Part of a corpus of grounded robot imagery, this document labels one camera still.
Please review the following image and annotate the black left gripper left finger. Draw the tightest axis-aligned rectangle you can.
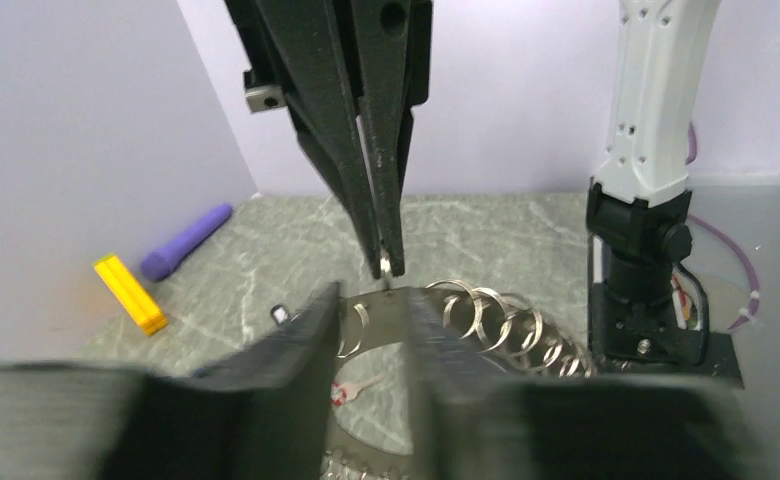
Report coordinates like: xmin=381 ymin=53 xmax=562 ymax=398
xmin=0 ymin=282 xmax=342 ymax=479

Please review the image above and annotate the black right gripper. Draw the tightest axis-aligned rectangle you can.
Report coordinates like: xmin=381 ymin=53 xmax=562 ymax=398
xmin=225 ymin=1 xmax=433 ymax=277

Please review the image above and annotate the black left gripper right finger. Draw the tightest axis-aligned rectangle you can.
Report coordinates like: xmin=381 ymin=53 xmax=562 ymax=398
xmin=405 ymin=291 xmax=761 ymax=479

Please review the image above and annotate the red tag key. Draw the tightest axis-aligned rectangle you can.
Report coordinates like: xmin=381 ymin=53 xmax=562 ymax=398
xmin=330 ymin=375 xmax=383 ymax=407

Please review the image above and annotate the metal disc with keyrings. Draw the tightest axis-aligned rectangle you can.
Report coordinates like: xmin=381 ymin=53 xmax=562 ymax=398
xmin=320 ymin=279 xmax=595 ymax=479

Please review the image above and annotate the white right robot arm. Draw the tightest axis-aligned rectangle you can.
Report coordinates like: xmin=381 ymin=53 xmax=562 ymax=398
xmin=226 ymin=1 xmax=719 ymax=366

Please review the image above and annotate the black tag key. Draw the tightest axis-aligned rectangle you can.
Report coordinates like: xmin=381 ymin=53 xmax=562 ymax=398
xmin=270 ymin=304 xmax=292 ymax=325

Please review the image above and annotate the purple cylinder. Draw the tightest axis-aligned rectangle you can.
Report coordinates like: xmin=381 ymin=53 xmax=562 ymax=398
xmin=140 ymin=203 xmax=234 ymax=282

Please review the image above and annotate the yellow block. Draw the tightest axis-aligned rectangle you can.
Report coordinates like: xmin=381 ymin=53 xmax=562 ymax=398
xmin=93 ymin=254 xmax=168 ymax=336

